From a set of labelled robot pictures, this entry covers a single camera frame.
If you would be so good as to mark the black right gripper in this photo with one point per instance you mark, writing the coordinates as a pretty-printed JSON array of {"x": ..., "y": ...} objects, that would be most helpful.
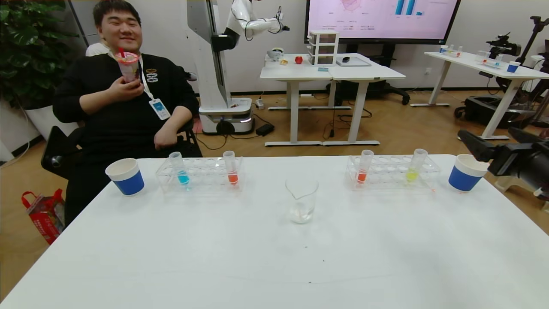
[{"x": 504, "y": 159}]

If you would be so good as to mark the yellow pigment test tube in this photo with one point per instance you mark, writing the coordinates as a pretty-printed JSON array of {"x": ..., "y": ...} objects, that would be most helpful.
[{"x": 412, "y": 174}]

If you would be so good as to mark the blue pigment test tube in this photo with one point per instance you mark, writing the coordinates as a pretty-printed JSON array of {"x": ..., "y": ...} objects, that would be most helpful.
[{"x": 183, "y": 177}]

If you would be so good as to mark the pink drink cup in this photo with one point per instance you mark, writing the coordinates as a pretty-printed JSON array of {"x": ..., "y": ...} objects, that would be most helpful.
[{"x": 128, "y": 68}]

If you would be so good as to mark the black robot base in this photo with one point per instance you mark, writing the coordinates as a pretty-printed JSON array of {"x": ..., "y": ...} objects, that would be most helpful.
[{"x": 489, "y": 111}]

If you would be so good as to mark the black distant robot arm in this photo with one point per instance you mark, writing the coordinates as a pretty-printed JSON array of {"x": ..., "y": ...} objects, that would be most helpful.
[{"x": 504, "y": 45}]

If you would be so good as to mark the clear acrylic tube rack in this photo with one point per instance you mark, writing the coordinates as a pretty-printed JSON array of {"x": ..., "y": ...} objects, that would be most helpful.
[
  {"x": 388, "y": 174},
  {"x": 206, "y": 176},
  {"x": 493, "y": 63},
  {"x": 454, "y": 52}
]

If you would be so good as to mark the clear glass beaker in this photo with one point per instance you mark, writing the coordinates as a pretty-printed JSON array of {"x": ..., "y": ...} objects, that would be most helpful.
[
  {"x": 481, "y": 56},
  {"x": 301, "y": 210}
]

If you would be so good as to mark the orange pigment test tube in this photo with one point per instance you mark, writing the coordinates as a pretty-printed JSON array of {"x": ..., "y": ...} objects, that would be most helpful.
[
  {"x": 362, "y": 176},
  {"x": 232, "y": 177}
]

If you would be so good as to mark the beige plastic stool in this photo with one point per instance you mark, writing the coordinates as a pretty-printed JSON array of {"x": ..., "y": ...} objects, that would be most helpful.
[{"x": 510, "y": 184}]

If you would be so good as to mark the long white desk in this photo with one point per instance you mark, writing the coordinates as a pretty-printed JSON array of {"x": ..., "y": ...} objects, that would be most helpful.
[{"x": 472, "y": 62}]

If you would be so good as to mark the black tripod stand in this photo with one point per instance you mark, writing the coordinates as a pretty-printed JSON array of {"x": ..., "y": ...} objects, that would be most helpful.
[{"x": 538, "y": 21}]

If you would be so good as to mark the black screen stand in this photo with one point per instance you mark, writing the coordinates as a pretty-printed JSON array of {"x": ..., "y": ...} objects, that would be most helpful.
[{"x": 377, "y": 88}]

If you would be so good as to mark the white standing desk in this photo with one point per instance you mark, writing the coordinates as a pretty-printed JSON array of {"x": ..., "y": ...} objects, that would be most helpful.
[
  {"x": 296, "y": 71},
  {"x": 369, "y": 72}
]

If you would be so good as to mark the grey flat tray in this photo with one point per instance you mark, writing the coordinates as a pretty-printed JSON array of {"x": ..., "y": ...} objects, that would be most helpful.
[{"x": 354, "y": 62}]

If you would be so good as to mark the large display screen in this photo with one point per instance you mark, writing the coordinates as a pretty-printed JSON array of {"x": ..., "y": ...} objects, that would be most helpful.
[{"x": 381, "y": 21}]

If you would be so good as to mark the white drawer organizer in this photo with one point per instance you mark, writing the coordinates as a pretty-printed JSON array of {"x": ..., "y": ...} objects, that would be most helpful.
[{"x": 324, "y": 47}]

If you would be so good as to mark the black power adapter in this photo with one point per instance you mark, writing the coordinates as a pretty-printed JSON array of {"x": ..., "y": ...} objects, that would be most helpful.
[{"x": 265, "y": 129}]

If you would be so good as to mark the white power strip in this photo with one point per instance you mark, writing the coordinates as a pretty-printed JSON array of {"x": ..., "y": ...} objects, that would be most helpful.
[{"x": 259, "y": 103}]

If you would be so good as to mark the white wheeled robot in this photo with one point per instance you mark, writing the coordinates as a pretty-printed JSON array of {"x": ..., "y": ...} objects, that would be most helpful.
[{"x": 214, "y": 64}]

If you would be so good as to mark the man in black shirt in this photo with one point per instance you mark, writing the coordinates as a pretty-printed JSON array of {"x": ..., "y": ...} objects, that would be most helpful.
[{"x": 120, "y": 124}]

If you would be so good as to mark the black office chair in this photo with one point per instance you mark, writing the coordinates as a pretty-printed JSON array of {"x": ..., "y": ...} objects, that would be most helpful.
[{"x": 60, "y": 148}]

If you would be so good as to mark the white plant pot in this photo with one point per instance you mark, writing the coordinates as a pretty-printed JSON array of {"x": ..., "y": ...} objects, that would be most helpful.
[{"x": 43, "y": 122}]

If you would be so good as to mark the red shopping bag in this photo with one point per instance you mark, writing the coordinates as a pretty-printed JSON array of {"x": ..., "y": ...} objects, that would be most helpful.
[{"x": 45, "y": 219}]

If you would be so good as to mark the green potted plant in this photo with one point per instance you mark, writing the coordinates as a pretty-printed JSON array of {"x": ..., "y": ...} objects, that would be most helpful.
[{"x": 25, "y": 43}]

